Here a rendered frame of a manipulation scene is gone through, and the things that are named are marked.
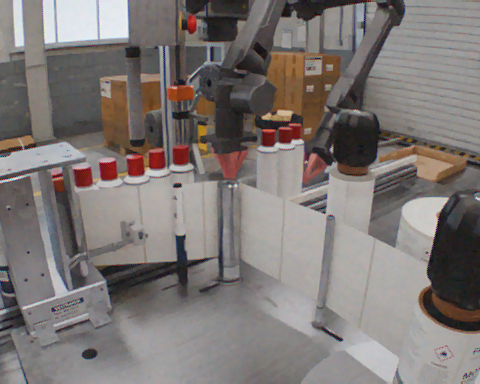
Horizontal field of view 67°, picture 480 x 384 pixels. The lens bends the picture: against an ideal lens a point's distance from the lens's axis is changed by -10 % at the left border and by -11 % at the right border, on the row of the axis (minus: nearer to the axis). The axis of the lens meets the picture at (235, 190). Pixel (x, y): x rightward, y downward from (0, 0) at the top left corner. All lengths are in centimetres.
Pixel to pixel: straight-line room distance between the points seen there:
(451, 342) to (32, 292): 53
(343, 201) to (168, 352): 39
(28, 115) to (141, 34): 546
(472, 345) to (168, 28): 69
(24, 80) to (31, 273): 561
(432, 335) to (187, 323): 39
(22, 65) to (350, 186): 569
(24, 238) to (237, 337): 34
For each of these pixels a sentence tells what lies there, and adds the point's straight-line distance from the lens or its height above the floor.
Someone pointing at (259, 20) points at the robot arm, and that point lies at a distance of 84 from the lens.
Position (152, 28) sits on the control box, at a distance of 79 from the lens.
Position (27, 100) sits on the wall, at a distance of 618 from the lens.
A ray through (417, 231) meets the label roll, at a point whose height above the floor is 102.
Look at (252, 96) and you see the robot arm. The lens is 70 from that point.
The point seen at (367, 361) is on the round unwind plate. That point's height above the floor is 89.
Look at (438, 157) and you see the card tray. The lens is 185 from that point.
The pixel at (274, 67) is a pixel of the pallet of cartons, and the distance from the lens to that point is 492.
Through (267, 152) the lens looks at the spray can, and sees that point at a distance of 94.
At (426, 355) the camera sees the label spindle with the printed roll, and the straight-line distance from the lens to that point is 41.
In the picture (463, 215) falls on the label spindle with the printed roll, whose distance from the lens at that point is 35.
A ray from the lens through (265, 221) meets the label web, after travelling 65.
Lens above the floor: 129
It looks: 21 degrees down
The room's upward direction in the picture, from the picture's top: straight up
